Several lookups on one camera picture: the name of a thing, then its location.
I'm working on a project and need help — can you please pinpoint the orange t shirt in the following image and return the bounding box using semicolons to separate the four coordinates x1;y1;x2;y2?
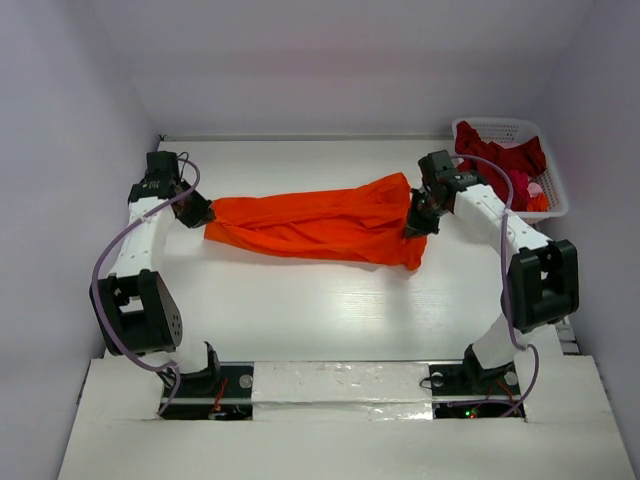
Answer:
204;173;427;271

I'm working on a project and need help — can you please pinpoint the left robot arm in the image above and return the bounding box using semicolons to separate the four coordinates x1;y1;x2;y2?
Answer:
89;151;215;388

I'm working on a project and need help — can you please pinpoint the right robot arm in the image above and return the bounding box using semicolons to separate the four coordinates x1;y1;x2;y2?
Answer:
405;150;579;396

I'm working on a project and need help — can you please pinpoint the white plastic basket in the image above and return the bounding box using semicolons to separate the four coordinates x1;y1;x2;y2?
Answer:
452;117;569;224

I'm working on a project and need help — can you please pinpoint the dark red t shirt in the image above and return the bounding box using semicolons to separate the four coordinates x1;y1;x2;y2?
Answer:
455;121;547;212

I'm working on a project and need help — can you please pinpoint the pink cloth in basket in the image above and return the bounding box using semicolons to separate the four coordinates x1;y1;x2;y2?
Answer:
509;170;543;203

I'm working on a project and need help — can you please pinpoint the small orange cloth in basket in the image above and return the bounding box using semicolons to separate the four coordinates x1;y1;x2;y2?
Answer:
527;193;549;212

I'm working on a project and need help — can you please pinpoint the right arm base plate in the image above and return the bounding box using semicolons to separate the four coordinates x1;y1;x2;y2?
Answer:
419;362;526;420

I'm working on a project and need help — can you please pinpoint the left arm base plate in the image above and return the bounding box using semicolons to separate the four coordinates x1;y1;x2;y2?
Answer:
159;363;254;421

